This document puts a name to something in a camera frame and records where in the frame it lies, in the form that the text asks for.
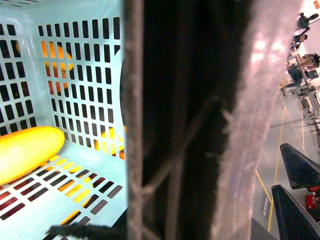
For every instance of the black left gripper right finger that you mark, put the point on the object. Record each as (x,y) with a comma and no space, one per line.
(302,172)

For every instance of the yellow mango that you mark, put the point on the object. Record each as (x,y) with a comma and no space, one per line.
(23,151)

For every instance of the light blue plastic basket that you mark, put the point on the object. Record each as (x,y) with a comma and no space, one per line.
(60,66)

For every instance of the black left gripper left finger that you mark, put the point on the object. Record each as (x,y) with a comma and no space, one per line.
(293,220)

